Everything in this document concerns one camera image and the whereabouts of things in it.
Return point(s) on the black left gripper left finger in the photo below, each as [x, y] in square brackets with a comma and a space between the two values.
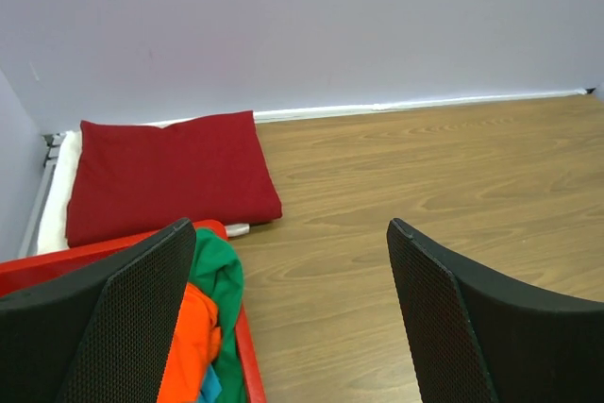
[101, 333]

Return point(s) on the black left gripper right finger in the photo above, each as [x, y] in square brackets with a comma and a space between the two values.
[476, 335]

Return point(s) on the orange t-shirt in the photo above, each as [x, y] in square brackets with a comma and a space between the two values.
[196, 343]

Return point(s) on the folded white t-shirt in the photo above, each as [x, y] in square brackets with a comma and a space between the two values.
[65, 156]

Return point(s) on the teal blue t-shirt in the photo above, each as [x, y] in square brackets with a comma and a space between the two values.
[211, 387]

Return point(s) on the green t-shirt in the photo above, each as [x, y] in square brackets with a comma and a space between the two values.
[218, 273]

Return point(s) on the folded dark red t-shirt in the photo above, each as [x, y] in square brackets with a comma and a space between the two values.
[134, 179]

